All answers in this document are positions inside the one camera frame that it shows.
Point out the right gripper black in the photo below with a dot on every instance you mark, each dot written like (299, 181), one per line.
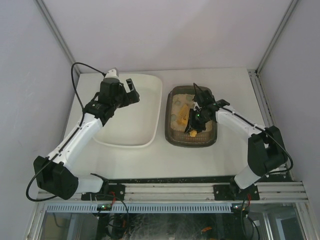
(194, 122)

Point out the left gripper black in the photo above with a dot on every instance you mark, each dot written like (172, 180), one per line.
(130, 95)

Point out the yellow litter scoop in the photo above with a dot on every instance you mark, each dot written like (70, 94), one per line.
(184, 116)

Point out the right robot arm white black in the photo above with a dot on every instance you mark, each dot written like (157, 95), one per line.
(265, 148)

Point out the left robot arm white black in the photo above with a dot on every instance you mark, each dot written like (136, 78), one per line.
(54, 173)

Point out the dark grey litter box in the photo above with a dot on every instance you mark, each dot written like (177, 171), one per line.
(173, 136)

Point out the white plastic tub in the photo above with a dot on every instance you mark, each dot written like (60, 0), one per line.
(135, 126)

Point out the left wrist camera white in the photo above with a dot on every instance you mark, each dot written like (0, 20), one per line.
(112, 73)

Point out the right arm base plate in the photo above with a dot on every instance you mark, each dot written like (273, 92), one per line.
(232, 192)

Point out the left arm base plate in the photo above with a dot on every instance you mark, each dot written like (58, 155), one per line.
(108, 191)

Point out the aluminium front rail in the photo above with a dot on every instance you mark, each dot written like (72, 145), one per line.
(269, 192)

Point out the grey slotted cable duct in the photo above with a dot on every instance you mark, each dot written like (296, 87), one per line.
(140, 208)

